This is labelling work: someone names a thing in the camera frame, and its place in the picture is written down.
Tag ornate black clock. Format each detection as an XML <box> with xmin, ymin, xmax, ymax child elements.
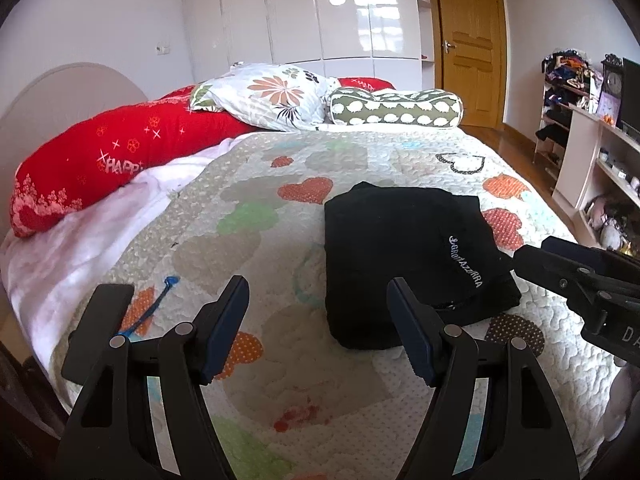
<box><xmin>600</xmin><ymin>54</ymin><xmax>625</xmax><ymax>126</ymax></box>

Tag glossy white wardrobe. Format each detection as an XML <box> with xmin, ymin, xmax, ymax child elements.
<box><xmin>181</xmin><ymin>0</ymin><xmax>435</xmax><ymax>91</ymax></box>

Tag dark wooden furniture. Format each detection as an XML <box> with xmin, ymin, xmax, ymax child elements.
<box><xmin>0</xmin><ymin>340</ymin><xmax>71</xmax><ymax>480</ymax></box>

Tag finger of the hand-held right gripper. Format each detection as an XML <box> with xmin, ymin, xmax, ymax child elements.
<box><xmin>512</xmin><ymin>245</ymin><xmax>608</xmax><ymax>316</ymax></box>
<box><xmin>541</xmin><ymin>236</ymin><xmax>640</xmax><ymax>286</ymax></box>

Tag heart printed quilt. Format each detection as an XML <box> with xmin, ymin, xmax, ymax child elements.
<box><xmin>50</xmin><ymin>127</ymin><xmax>626</xmax><ymax>480</ymax></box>

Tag wooden door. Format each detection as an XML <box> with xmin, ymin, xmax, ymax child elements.
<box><xmin>425</xmin><ymin>0</ymin><xmax>508</xmax><ymax>128</ymax></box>

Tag black monitor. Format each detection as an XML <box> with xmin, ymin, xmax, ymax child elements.
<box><xmin>617</xmin><ymin>57</ymin><xmax>640</xmax><ymax>131</ymax></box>

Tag black pants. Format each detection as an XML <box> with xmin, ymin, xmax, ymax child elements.
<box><xmin>324</xmin><ymin>181</ymin><xmax>523</xmax><ymax>351</ymax></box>

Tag white shelf with clothes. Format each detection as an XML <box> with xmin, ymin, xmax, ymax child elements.
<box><xmin>532</xmin><ymin>49</ymin><xmax>601</xmax><ymax>181</ymax></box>

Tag white shelf unit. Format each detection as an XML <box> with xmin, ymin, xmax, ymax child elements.
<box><xmin>552</xmin><ymin>105</ymin><xmax>640</xmax><ymax>241</ymax></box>

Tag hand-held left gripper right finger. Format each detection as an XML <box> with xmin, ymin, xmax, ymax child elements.
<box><xmin>386</xmin><ymin>276</ymin><xmax>581</xmax><ymax>480</ymax></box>

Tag pale soft toy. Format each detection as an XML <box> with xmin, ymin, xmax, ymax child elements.
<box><xmin>585</xmin><ymin>195</ymin><xmax>631</xmax><ymax>253</ymax></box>

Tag green dotted bolster pillow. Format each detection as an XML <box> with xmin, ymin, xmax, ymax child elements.
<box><xmin>325</xmin><ymin>86</ymin><xmax>464</xmax><ymax>127</ymax></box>

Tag blue plastic tie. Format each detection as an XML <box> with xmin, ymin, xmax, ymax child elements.
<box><xmin>117</xmin><ymin>275</ymin><xmax>180</xmax><ymax>338</ymax></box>

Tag rounded beige headboard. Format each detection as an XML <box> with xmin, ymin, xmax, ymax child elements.
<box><xmin>0</xmin><ymin>62</ymin><xmax>148</xmax><ymax>241</ymax></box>

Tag small red pillow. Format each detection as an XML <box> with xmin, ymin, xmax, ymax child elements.
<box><xmin>337</xmin><ymin>76</ymin><xmax>393</xmax><ymax>93</ymax></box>

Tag white bed sheet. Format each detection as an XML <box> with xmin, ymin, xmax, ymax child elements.
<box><xmin>0</xmin><ymin>137</ymin><xmax>251</xmax><ymax>361</ymax></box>

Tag person's right forearm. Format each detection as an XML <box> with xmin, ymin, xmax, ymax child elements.
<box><xmin>602</xmin><ymin>360</ymin><xmax>640</xmax><ymax>446</ymax></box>

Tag white floral pillow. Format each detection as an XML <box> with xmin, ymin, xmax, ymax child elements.
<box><xmin>189</xmin><ymin>61</ymin><xmax>342</xmax><ymax>132</ymax></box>

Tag long red pillow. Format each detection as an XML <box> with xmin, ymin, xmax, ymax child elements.
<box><xmin>10</xmin><ymin>85</ymin><xmax>258</xmax><ymax>238</ymax></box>

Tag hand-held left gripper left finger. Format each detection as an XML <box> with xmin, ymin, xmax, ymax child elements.
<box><xmin>60</xmin><ymin>275</ymin><xmax>251</xmax><ymax>480</ymax></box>

